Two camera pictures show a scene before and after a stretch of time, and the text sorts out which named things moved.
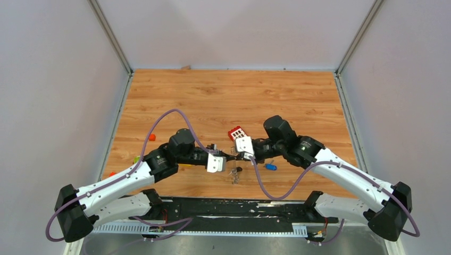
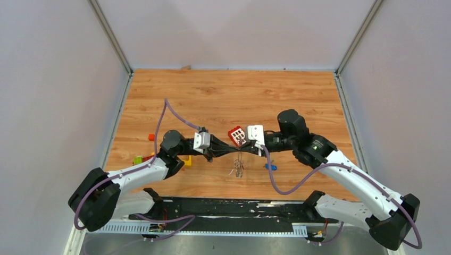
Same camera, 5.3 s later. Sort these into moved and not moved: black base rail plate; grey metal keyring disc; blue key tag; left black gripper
Moved: left black gripper; grey metal keyring disc
Not moved: blue key tag; black base rail plate
